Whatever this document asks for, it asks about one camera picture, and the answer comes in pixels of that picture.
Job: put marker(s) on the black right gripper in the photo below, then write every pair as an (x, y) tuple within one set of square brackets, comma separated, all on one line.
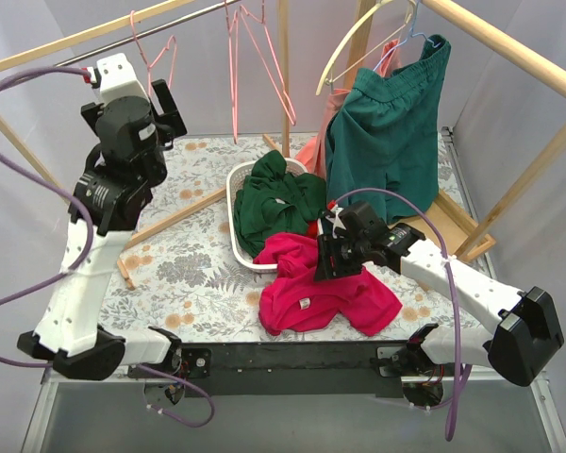
[(333, 258)]

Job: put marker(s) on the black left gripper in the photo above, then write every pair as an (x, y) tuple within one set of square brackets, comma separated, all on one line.
[(168, 111)]

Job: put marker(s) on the magenta t shirt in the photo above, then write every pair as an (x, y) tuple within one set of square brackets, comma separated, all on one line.
[(296, 301)]

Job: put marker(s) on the pink wire hanger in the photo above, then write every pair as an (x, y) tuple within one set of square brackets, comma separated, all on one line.
[(232, 27), (269, 59), (149, 64)]

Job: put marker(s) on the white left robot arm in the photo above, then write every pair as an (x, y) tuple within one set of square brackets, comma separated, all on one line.
[(116, 185)]

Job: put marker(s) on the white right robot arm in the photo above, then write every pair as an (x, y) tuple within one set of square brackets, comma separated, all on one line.
[(518, 332)]

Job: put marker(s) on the salmon garment on hanger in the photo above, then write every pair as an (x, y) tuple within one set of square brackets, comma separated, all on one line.
[(312, 155)]

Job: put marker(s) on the teal shorts on hanger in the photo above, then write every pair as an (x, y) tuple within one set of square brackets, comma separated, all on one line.
[(382, 144)]

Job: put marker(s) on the cream wooden hanger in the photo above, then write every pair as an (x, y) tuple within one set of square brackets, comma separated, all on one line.
[(357, 37)]

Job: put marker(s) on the red garment in basket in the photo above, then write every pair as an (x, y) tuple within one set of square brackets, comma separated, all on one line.
[(314, 229)]

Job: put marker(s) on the white laundry basket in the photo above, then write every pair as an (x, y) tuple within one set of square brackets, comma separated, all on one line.
[(233, 183)]

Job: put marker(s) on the dark green garment in basket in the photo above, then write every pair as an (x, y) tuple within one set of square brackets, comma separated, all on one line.
[(273, 200)]

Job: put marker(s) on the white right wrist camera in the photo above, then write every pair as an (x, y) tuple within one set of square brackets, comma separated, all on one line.
[(329, 223)]

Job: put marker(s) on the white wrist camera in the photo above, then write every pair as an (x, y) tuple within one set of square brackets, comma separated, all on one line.
[(329, 223), (114, 77)]

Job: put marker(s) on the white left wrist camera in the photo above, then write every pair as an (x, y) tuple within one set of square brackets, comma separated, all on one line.
[(114, 77)]

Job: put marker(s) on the wooden clothes rack frame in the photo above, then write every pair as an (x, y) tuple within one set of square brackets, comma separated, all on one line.
[(498, 41)]

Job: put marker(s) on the metal hanging rail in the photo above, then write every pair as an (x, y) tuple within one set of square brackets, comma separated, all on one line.
[(146, 33)]

